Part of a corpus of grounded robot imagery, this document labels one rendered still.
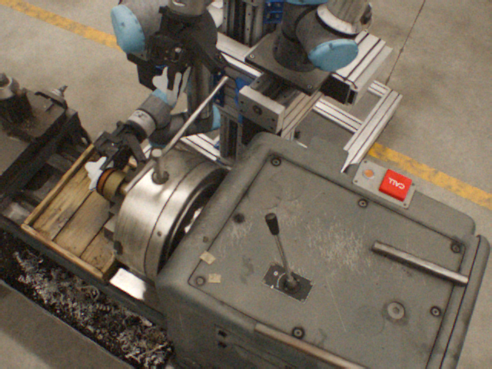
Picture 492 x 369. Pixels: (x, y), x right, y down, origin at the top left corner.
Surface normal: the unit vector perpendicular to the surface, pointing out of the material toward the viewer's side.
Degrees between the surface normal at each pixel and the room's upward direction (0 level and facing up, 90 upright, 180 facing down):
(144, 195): 20
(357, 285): 0
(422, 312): 0
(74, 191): 0
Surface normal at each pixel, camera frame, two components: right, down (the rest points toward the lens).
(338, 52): 0.26, 0.88
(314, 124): 0.05, -0.55
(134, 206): -0.21, -0.10
